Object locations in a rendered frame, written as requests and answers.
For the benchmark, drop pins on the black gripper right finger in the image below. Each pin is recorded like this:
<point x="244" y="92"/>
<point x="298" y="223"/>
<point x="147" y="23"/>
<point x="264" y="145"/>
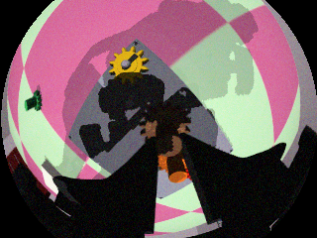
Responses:
<point x="219" y="178"/>

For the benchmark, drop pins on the yellow gear with black stripe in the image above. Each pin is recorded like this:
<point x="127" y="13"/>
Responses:
<point x="130" y="72"/>

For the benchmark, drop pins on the brown gear with tall hub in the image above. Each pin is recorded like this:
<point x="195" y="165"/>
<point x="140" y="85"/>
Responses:
<point x="166" y="124"/>

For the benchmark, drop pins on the orange gear with hub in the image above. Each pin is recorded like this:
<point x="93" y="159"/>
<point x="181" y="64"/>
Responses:
<point x="174" y="167"/>

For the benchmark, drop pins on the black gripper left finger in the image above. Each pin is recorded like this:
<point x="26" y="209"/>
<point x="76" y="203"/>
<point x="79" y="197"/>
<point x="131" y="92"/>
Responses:
<point x="130" y="191"/>

